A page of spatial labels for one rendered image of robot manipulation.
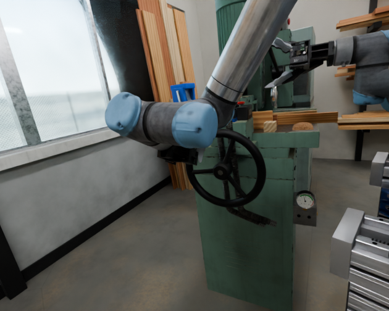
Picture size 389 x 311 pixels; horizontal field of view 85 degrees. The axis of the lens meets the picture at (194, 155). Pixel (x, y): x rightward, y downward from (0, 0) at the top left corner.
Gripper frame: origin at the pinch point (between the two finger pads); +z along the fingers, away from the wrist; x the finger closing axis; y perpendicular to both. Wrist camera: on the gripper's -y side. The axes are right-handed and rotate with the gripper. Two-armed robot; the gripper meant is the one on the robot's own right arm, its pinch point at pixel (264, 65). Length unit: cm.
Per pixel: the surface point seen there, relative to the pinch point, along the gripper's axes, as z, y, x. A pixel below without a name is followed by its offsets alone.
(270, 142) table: -1.6, -5.5, 27.2
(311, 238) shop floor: -21, -84, 99
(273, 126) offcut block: -2.7, -4.7, 21.0
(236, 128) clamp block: 8.4, 5.4, 21.4
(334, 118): -23.9, -19.5, 18.5
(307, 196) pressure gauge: -14.9, -3.1, 46.1
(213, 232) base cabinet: 26, -15, 73
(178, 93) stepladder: 81, -78, -10
